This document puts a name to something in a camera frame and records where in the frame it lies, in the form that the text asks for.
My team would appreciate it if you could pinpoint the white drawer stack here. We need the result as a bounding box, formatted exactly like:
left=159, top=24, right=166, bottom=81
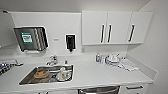
left=120, top=83, right=148, bottom=94

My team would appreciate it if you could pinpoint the small blue white bottle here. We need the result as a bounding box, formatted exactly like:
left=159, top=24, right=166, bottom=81
left=95, top=53, right=102, bottom=64

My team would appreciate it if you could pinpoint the white cup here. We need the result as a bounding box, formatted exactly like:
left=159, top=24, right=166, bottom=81
left=57, top=67, right=69, bottom=82

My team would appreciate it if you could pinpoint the orange bowl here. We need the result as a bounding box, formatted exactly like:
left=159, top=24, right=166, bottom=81
left=34, top=68, right=50, bottom=79

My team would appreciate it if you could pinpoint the black soap dispenser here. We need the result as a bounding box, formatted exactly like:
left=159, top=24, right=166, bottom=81
left=65, top=33, right=76, bottom=53

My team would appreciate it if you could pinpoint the steel dishwasher handle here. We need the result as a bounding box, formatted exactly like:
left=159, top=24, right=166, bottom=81
left=79, top=86, right=120, bottom=92

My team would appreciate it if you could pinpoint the white three-door wall cabinet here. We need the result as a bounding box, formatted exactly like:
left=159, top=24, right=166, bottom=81
left=81, top=9, right=154, bottom=47

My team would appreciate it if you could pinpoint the stainless steel sink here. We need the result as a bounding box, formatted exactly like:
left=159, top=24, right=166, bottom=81
left=18, top=64, right=75, bottom=85

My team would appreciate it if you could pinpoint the chrome faucet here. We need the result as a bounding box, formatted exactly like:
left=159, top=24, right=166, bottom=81
left=45, top=55, right=58, bottom=67

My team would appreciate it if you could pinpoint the white cloth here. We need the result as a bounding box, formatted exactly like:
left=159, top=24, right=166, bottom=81
left=117, top=58, right=139, bottom=72

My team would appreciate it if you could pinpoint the dish rack with items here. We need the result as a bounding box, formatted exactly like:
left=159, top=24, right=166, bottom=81
left=0, top=59, right=24, bottom=76

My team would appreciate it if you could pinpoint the steel paper towel dispenser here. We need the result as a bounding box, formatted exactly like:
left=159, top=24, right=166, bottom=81
left=13, top=26, right=50, bottom=54

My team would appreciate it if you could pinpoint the stainless steel dishwasher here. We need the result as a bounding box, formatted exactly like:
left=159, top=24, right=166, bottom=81
left=77, top=85, right=121, bottom=94

